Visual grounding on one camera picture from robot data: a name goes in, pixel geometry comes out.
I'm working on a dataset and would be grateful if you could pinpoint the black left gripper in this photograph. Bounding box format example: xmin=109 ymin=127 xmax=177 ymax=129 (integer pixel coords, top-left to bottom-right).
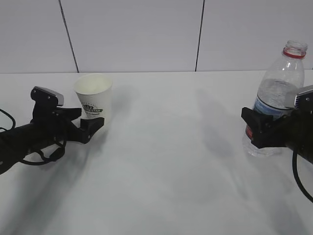
xmin=32 ymin=104 xmax=105 ymax=147

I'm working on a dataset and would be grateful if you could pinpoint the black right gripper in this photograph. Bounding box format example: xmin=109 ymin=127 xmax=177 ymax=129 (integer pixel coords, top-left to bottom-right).
xmin=241 ymin=107 xmax=313 ymax=148

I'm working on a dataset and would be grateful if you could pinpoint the white paper cup green logo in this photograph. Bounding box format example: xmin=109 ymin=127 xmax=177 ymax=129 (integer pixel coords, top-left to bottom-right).
xmin=74 ymin=73 xmax=113 ymax=138

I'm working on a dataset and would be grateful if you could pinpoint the clear plastic water bottle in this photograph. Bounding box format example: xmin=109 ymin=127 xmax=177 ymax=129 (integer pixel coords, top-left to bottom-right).
xmin=243 ymin=40 xmax=308 ymax=159

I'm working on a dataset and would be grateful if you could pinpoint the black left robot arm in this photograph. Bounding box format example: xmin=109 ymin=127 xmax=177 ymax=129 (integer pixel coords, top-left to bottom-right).
xmin=0 ymin=105 xmax=105 ymax=173

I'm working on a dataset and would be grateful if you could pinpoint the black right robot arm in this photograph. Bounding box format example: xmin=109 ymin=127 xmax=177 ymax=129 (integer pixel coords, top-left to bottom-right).
xmin=241 ymin=107 xmax=313 ymax=163

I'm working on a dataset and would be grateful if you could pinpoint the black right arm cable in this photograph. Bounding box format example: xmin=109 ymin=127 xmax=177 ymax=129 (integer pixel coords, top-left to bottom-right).
xmin=292 ymin=149 xmax=313 ymax=204

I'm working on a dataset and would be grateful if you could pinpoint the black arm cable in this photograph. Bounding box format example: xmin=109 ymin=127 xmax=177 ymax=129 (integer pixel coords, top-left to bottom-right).
xmin=292 ymin=149 xmax=313 ymax=204
xmin=0 ymin=109 xmax=68 ymax=166

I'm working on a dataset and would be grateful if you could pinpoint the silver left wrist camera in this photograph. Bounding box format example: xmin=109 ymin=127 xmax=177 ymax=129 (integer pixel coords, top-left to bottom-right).
xmin=30 ymin=86 xmax=64 ymax=107

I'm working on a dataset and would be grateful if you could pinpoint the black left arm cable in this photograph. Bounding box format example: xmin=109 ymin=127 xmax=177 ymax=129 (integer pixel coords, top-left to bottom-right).
xmin=0 ymin=109 xmax=68 ymax=166

